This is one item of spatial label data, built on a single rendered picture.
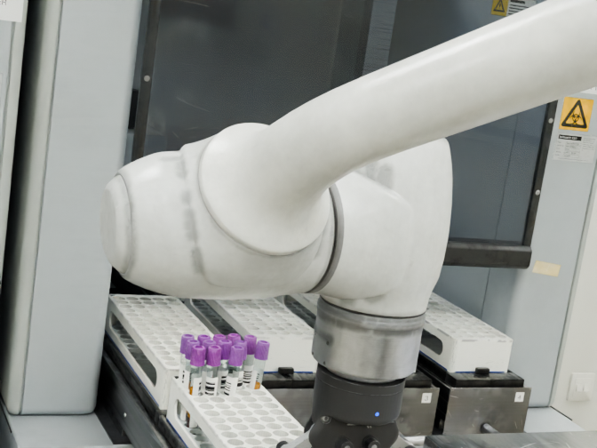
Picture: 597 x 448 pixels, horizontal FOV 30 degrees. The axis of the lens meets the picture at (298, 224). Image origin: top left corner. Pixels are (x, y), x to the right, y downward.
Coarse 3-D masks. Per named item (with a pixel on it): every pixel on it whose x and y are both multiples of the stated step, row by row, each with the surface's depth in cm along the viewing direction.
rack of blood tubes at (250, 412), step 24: (168, 408) 125; (192, 408) 118; (216, 408) 117; (240, 408) 120; (264, 408) 119; (192, 432) 121; (216, 432) 111; (240, 432) 112; (264, 432) 113; (288, 432) 114
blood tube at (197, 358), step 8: (192, 352) 119; (200, 352) 119; (192, 360) 119; (200, 360) 119; (192, 368) 120; (200, 368) 119; (192, 376) 120; (200, 376) 120; (192, 384) 120; (200, 384) 120; (192, 392) 120; (200, 392) 121; (192, 424) 121
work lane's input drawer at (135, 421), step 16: (112, 352) 146; (112, 368) 142; (128, 368) 140; (112, 384) 142; (128, 384) 138; (112, 400) 141; (128, 400) 134; (144, 400) 132; (128, 416) 134; (144, 416) 128; (160, 416) 126; (128, 432) 134; (144, 432) 128; (160, 432) 125; (176, 432) 122
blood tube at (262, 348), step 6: (258, 342) 124; (264, 342) 125; (258, 348) 124; (264, 348) 124; (258, 354) 124; (264, 354) 124; (258, 360) 124; (264, 360) 124; (258, 366) 124; (264, 366) 125; (252, 372) 125; (258, 372) 125; (252, 378) 125; (258, 378) 125; (252, 384) 125; (258, 384) 125
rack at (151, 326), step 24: (120, 312) 146; (144, 312) 149; (168, 312) 151; (120, 336) 148; (144, 336) 138; (168, 336) 139; (144, 360) 145; (168, 360) 130; (144, 384) 135; (168, 384) 128
